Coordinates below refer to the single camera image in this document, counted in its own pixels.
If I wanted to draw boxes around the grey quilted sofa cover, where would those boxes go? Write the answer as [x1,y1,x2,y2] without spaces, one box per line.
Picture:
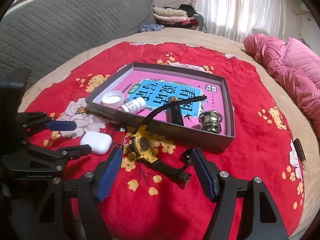
[1,0,155,86]

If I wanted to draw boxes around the blanket brand label tag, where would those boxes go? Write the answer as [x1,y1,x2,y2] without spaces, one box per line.
[293,138,306,171]

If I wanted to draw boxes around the blue patterned cloth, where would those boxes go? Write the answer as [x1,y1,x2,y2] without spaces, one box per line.
[138,24,164,33]

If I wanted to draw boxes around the white earbuds case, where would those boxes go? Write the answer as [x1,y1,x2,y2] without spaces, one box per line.
[80,131,112,155]

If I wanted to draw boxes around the white pill bottle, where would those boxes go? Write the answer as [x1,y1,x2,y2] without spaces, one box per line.
[120,97,146,114]

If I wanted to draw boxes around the pink Chinese workbook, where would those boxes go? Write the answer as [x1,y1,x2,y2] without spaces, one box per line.
[94,68,227,135]

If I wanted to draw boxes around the red floral blanket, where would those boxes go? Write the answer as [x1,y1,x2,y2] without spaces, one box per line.
[23,41,306,240]

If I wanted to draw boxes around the white jar lid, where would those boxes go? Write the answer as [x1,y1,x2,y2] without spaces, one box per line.
[101,90,124,109]

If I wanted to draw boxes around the black rectangular lighter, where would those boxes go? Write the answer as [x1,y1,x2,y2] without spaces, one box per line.
[170,103,184,126]

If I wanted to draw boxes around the yellow black wristwatch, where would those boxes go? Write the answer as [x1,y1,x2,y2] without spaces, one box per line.
[129,95,207,189]

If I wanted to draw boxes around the grey shallow cardboard box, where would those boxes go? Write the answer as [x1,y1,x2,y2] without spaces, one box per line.
[85,62,235,152]

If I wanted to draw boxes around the stack of folded clothes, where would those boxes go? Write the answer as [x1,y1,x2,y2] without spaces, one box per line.
[153,4,203,31]

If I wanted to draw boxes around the pink quilted jacket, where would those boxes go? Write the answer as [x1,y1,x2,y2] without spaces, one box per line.
[244,34,319,135]

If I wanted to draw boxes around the white curtain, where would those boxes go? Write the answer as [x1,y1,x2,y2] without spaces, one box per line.
[193,0,286,43]

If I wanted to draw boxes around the brass metal knob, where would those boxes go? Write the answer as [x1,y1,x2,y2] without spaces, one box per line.
[199,110,223,134]

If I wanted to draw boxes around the small black clip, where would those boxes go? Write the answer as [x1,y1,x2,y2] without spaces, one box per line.
[180,148,193,171]

